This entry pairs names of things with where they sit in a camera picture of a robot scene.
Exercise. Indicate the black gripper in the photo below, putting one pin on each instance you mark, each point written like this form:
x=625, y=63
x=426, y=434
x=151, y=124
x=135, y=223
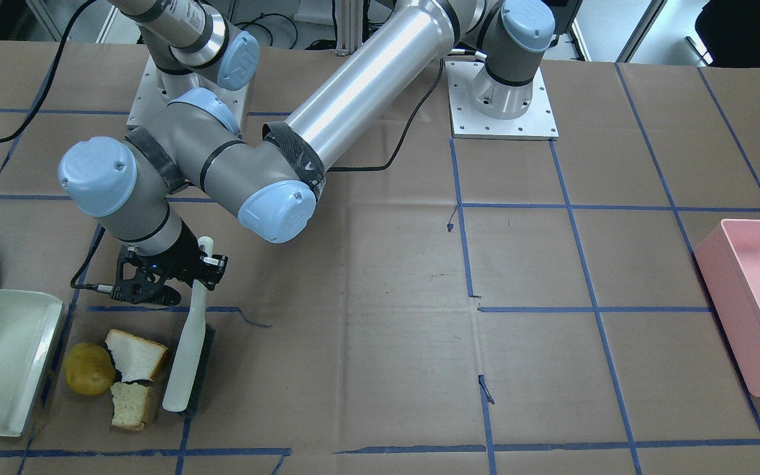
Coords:
x=183, y=254

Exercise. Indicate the white bread slice piece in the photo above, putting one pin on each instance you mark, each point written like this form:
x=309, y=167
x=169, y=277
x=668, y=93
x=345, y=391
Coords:
x=135, y=358

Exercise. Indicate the yellow potato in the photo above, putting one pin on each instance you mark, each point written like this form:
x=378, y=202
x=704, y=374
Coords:
x=88, y=369

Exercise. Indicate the tan bread slice piece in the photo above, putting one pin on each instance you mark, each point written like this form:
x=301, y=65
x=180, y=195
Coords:
x=131, y=405

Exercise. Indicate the pale green dustpan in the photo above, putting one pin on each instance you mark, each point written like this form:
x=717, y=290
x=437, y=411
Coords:
x=28, y=324

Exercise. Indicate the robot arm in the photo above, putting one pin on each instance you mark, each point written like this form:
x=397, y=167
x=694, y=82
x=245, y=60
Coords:
x=273, y=188
x=191, y=45

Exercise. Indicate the pink plastic bin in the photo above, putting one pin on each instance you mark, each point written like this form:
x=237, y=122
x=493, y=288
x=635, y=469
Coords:
x=759, y=303

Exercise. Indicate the aluminium frame post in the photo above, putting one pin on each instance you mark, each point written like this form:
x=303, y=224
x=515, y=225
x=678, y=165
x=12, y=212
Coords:
x=348, y=17

